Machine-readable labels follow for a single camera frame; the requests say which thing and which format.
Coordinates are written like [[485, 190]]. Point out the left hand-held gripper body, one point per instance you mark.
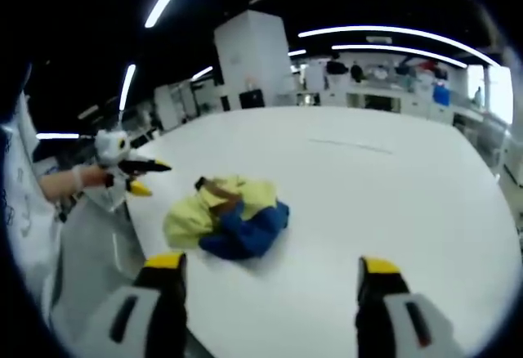
[[109, 162]]

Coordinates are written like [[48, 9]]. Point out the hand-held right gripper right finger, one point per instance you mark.
[[392, 313]]

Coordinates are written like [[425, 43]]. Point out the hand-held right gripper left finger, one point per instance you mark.
[[137, 313]]

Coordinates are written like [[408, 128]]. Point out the yellow and blue garment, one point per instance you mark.
[[229, 217]]

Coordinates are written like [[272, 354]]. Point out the person's left hand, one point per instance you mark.
[[90, 176]]

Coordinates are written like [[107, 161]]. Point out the white shelving unit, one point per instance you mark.
[[167, 106]]

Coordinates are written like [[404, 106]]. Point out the black box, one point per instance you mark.
[[252, 99]]

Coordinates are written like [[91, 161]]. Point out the large white cabinet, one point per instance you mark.
[[254, 59]]

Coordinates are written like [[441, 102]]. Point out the white workbench row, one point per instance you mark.
[[392, 104]]

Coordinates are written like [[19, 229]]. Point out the blue container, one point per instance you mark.
[[441, 93]]

